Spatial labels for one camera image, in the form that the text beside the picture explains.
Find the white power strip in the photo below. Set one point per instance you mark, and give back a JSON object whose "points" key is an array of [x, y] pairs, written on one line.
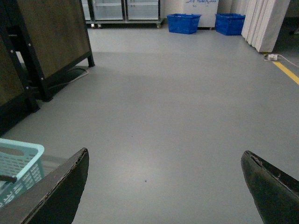
{"points": [[271, 57]]}

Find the blue plastic crate right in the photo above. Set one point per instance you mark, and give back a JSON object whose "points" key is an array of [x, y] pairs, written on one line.
{"points": [[229, 24]]}

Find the blue plastic crate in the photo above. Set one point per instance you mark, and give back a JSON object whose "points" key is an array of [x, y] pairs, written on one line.
{"points": [[183, 23], [229, 24]]}

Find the light blue plastic basket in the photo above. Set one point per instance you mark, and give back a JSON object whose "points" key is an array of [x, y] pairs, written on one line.
{"points": [[20, 168]]}

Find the dark wooden display stand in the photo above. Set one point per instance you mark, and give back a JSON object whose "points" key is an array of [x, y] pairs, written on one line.
{"points": [[40, 41]]}

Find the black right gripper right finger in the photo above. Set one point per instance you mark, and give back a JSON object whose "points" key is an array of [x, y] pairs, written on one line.
{"points": [[275, 193]]}

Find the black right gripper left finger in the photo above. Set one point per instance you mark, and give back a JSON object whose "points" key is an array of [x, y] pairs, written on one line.
{"points": [[54, 199]]}

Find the blue plastic crate left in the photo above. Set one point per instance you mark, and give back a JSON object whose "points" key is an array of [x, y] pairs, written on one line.
{"points": [[183, 23]]}

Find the white folded panel stack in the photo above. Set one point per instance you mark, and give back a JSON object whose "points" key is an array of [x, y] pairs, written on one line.
{"points": [[263, 21]]}

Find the glass door cabinet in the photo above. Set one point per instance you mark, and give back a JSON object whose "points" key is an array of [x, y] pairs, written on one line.
{"points": [[101, 12]]}

